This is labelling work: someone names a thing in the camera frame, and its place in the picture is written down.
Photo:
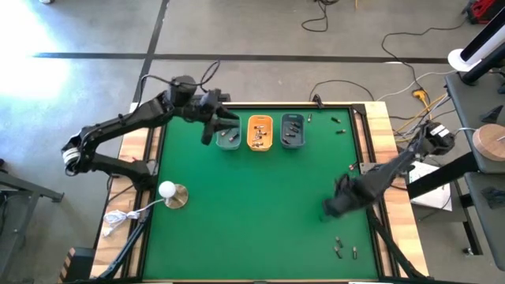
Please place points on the grey side table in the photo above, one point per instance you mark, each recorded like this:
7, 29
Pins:
489, 236
469, 102

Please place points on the black table clamp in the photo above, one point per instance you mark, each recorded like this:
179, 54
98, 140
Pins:
319, 102

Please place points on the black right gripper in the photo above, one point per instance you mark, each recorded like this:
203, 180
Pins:
339, 197

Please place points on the black pole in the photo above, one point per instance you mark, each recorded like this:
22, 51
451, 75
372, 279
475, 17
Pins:
481, 67

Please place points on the black support beam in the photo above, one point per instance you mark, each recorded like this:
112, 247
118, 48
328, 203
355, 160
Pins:
453, 171

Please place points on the teal plastic bin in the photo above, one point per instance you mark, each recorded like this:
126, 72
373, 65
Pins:
229, 144

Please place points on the round wooden disc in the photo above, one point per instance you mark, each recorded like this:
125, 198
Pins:
489, 142

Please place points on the slate blue plastic bin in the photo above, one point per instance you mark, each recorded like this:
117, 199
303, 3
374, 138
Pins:
300, 143

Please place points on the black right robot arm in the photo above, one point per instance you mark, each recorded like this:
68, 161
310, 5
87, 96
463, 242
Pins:
386, 173

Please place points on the black orange striped box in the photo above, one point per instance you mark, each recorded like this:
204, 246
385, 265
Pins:
79, 264

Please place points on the red toolbox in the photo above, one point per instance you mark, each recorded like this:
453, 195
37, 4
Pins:
483, 10

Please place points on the black flat floor box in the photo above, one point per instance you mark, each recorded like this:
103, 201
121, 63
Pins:
225, 98

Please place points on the white bulb brass lamp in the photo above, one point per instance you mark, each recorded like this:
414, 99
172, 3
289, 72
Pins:
173, 195

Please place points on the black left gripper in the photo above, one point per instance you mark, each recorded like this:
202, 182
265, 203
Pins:
209, 106

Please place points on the orange plastic bin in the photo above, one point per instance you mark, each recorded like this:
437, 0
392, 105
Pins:
268, 120

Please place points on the white tower stand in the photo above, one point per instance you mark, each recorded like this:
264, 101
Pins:
459, 61

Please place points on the grey metal cart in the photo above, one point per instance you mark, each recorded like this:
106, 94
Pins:
23, 184

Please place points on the white paper sheet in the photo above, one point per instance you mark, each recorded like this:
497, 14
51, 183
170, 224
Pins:
434, 197

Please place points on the black wedge object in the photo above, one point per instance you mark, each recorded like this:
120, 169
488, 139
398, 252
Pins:
493, 116

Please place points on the black crumpled object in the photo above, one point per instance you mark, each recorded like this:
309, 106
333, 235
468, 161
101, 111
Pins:
495, 197

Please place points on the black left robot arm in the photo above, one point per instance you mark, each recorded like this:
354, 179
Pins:
130, 118

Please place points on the black metal rig frame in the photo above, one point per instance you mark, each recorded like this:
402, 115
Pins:
360, 109

